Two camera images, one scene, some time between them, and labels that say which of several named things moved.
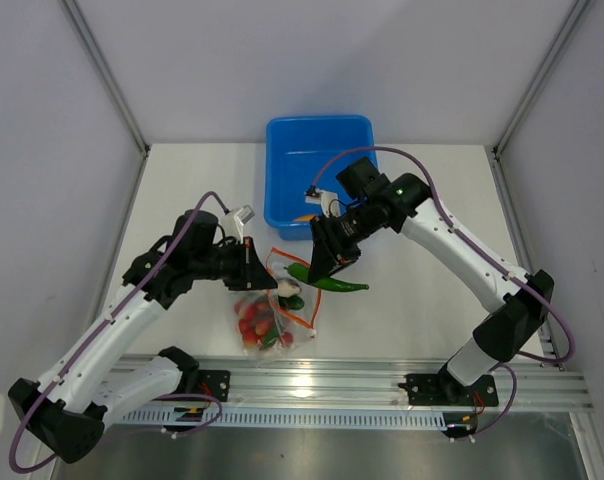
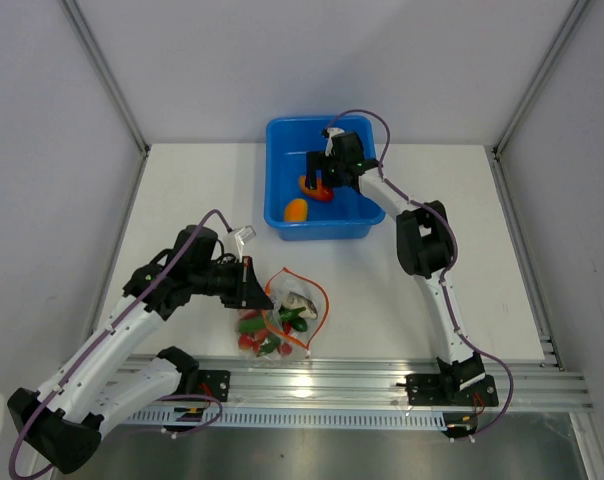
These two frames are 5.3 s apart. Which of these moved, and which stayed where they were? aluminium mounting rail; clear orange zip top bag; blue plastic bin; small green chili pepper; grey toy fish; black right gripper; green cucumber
Moved: small green chili pepper; grey toy fish; clear orange zip top bag; green cucumber; black right gripper
Stayed: aluminium mounting rail; blue plastic bin
